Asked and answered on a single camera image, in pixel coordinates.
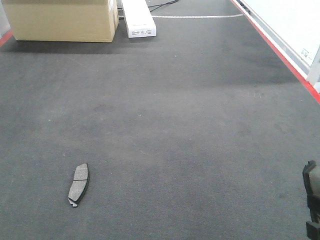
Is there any grey brake pad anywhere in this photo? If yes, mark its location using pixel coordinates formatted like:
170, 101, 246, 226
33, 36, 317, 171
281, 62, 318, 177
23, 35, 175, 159
302, 160, 320, 240
68, 163, 90, 208

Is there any white conveyor side panel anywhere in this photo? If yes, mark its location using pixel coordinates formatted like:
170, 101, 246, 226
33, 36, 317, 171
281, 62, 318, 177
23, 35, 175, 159
233, 0, 320, 101

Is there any white long box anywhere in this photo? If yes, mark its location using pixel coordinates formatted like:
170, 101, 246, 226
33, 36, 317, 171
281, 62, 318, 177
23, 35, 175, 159
122, 0, 157, 39

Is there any cardboard box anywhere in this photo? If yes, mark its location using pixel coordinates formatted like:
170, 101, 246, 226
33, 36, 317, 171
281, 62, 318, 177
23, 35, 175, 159
1, 0, 119, 43

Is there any black floor cable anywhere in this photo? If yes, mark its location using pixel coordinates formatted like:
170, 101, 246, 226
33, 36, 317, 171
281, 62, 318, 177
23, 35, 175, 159
147, 0, 180, 12

